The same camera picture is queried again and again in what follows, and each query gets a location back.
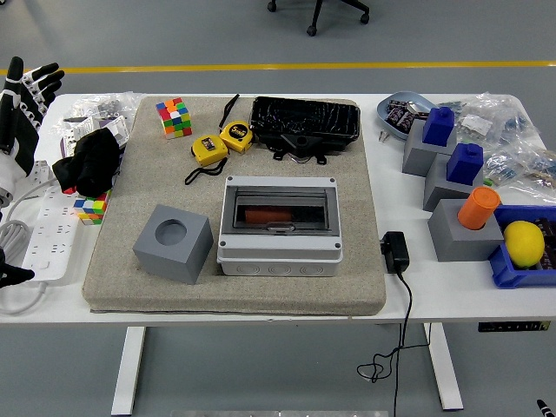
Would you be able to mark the dark packets in bin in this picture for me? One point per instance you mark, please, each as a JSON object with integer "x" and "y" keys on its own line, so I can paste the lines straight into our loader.
{"x": 548, "y": 228}

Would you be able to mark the blue plastic bin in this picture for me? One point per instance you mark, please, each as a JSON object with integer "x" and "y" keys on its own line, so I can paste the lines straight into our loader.
{"x": 508, "y": 273}

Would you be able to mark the large colourful puzzle cube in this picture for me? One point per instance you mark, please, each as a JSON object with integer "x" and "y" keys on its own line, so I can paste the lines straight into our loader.
{"x": 174, "y": 117}

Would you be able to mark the black table control panel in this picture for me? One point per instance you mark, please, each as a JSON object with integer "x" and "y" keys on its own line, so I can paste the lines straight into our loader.
{"x": 512, "y": 327}

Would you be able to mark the grey block with round hole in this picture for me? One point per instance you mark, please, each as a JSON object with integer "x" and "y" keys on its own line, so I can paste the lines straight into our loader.
{"x": 460, "y": 243}
{"x": 174, "y": 256}

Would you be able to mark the blue square battery block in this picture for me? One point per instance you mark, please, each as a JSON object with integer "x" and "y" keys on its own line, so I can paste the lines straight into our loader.
{"x": 465, "y": 165}
{"x": 438, "y": 128}

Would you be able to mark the black cloth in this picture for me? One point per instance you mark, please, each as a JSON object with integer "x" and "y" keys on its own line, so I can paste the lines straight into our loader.
{"x": 93, "y": 160}

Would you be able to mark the black office chair base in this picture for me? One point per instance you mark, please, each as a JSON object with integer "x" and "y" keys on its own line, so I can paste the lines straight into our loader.
{"x": 319, "y": 11}

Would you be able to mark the clear bag of blue parts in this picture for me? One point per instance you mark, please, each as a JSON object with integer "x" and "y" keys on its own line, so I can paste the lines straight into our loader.
{"x": 499, "y": 117}

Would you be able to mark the orange cylinder battery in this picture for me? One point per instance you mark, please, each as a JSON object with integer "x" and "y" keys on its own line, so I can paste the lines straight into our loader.
{"x": 478, "y": 208}
{"x": 267, "y": 216}

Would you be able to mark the white labelled packet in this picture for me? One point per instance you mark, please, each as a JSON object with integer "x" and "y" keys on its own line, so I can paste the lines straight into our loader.
{"x": 78, "y": 128}

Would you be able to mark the black plastic tray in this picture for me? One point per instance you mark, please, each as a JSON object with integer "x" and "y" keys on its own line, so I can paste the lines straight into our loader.
{"x": 304, "y": 115}

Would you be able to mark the white power strip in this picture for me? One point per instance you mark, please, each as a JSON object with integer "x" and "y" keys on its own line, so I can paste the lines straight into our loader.
{"x": 52, "y": 234}

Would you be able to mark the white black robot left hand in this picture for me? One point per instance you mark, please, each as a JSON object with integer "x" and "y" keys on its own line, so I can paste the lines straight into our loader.
{"x": 21, "y": 130}

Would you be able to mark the white table leg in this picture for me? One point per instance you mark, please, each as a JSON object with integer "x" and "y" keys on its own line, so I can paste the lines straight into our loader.
{"x": 445, "y": 369}
{"x": 128, "y": 369}

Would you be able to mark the dark purple packet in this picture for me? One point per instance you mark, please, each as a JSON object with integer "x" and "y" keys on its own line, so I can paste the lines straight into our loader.
{"x": 400, "y": 118}

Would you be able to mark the yellow tape measure black clip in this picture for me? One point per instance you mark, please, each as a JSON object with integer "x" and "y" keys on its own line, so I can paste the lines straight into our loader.
{"x": 209, "y": 150}

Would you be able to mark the black triangular bracket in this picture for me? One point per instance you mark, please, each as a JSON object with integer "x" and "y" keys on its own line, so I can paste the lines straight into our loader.
{"x": 299, "y": 142}

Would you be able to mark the clear bag of grey parts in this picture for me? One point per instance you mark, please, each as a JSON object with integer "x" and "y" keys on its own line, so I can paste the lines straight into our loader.
{"x": 117, "y": 102}

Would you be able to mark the clear bag of mixed parts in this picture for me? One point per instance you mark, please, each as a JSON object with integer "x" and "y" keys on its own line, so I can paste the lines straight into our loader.
{"x": 530, "y": 167}

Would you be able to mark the grey electrical box clear lid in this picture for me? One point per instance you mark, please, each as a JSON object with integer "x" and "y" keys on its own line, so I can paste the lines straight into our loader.
{"x": 278, "y": 252}

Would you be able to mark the black power adapter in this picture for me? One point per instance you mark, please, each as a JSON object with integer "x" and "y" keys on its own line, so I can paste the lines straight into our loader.
{"x": 396, "y": 252}

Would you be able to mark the grey-brown fabric mat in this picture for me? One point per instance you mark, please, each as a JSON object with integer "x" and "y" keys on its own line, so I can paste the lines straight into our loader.
{"x": 260, "y": 295}

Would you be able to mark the light blue dish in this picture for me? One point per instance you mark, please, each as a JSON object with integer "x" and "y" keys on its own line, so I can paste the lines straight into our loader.
{"x": 383, "y": 110}

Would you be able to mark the yellow lemon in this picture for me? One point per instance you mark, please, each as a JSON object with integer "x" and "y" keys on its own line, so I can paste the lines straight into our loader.
{"x": 524, "y": 243}

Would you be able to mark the grey block with square hole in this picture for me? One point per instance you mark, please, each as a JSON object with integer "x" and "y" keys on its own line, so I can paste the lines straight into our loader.
{"x": 419, "y": 156}
{"x": 441, "y": 191}

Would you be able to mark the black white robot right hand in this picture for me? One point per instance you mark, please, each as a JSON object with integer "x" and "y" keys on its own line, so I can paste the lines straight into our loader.
{"x": 548, "y": 410}

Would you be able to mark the small green connector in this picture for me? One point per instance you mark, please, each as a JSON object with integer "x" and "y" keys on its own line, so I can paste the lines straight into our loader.
{"x": 489, "y": 182}

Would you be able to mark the brown silver packet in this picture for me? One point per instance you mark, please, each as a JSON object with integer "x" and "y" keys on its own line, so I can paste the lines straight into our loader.
{"x": 418, "y": 109}

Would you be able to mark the small colourful puzzle cube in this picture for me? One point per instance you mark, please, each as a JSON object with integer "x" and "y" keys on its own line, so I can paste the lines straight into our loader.
{"x": 89, "y": 208}

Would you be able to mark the yellow tape measure round label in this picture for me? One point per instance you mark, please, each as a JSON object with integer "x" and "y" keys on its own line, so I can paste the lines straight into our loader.
{"x": 236, "y": 137}

